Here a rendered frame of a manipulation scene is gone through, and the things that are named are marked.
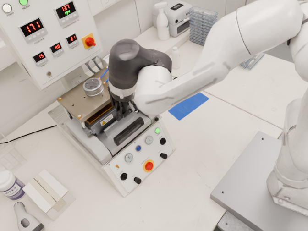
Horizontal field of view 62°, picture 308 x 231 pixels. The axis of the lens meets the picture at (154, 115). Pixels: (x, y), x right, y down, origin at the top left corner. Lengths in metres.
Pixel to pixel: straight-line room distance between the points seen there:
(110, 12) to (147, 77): 1.14
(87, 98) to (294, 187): 0.84
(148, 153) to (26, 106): 0.82
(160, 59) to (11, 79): 1.01
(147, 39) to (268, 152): 1.14
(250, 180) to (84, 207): 0.71
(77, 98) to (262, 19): 0.76
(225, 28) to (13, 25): 0.69
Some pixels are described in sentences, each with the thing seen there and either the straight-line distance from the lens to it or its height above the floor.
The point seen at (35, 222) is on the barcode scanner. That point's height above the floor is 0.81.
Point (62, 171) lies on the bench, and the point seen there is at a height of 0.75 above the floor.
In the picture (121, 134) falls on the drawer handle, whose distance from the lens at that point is 1.03.
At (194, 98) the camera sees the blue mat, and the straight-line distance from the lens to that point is 1.47.
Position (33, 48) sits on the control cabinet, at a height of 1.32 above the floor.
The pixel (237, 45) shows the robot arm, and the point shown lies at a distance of 0.59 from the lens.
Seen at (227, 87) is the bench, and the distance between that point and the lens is 1.55.
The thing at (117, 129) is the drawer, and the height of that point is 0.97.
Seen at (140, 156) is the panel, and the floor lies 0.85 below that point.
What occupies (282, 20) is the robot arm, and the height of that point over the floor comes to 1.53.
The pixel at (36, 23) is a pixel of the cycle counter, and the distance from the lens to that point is 1.02.
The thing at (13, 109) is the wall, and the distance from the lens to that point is 1.63.
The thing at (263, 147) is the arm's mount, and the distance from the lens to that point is 1.24.
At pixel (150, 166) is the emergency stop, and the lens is 1.18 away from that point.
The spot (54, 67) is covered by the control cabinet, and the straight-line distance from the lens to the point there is 1.11.
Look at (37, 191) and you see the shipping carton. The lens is 1.24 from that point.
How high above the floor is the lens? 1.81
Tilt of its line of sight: 49 degrees down
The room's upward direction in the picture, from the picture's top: 11 degrees counter-clockwise
